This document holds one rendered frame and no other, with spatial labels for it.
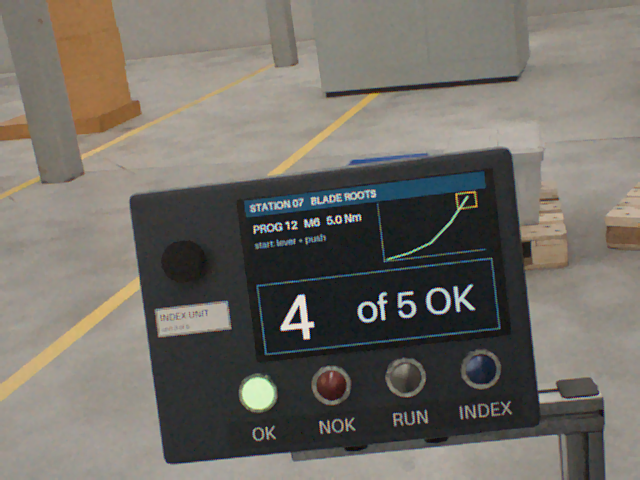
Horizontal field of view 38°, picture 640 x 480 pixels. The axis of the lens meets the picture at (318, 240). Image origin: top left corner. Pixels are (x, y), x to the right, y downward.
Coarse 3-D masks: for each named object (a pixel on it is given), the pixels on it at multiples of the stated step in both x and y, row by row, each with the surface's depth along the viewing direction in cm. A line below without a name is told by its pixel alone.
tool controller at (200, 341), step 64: (192, 192) 62; (256, 192) 62; (320, 192) 61; (384, 192) 61; (448, 192) 61; (512, 192) 61; (192, 256) 61; (256, 256) 62; (320, 256) 62; (384, 256) 61; (448, 256) 61; (512, 256) 61; (192, 320) 63; (256, 320) 62; (384, 320) 61; (448, 320) 61; (512, 320) 61; (192, 384) 63; (384, 384) 62; (448, 384) 62; (512, 384) 61; (192, 448) 63; (256, 448) 63; (320, 448) 63
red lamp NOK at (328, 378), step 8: (320, 368) 62; (328, 368) 62; (336, 368) 62; (320, 376) 62; (328, 376) 61; (336, 376) 61; (344, 376) 62; (312, 384) 62; (320, 384) 61; (328, 384) 61; (336, 384) 61; (344, 384) 61; (320, 392) 62; (328, 392) 61; (336, 392) 61; (344, 392) 62; (320, 400) 62; (328, 400) 62; (336, 400) 62
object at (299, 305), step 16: (256, 288) 62; (272, 288) 62; (288, 288) 62; (304, 288) 62; (320, 288) 62; (272, 304) 62; (288, 304) 62; (304, 304) 62; (320, 304) 62; (272, 320) 62; (288, 320) 62; (304, 320) 62; (320, 320) 62; (272, 336) 62; (288, 336) 62; (304, 336) 62; (320, 336) 62; (272, 352) 62; (288, 352) 62; (304, 352) 62
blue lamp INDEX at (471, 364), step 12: (480, 348) 61; (468, 360) 61; (480, 360) 61; (492, 360) 61; (468, 372) 61; (480, 372) 60; (492, 372) 61; (468, 384) 61; (480, 384) 61; (492, 384) 61
